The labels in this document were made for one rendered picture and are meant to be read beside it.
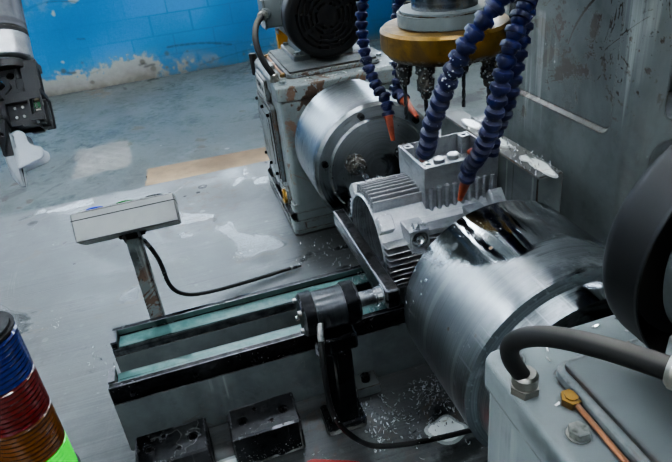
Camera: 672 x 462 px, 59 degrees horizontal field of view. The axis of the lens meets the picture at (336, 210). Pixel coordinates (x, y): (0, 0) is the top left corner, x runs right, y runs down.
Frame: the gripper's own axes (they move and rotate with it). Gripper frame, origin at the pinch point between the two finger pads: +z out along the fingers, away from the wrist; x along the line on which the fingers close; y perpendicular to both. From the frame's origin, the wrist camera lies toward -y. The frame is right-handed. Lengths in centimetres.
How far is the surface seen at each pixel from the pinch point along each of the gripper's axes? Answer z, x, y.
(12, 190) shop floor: -64, 309, -87
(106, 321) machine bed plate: 27.2, 19.2, 5.4
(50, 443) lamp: 35, -47, 11
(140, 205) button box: 9.2, -3.6, 18.9
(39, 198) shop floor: -51, 289, -67
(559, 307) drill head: 35, -57, 59
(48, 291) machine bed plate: 18.0, 33.5, -7.6
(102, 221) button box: 10.4, -3.5, 12.4
